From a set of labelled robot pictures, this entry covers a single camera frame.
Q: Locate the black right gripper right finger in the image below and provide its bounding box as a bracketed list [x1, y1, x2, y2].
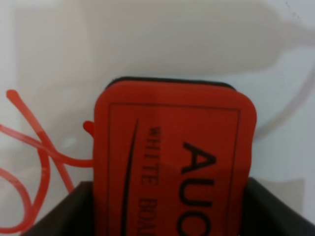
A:
[240, 177, 315, 236]

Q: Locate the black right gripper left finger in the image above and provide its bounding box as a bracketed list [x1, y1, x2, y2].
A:
[24, 181, 108, 236]

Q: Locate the red whiteboard eraser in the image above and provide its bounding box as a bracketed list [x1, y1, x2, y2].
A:
[93, 78, 256, 236]

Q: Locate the whiteboard with grey frame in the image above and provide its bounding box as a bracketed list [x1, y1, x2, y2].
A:
[0, 0, 315, 222]

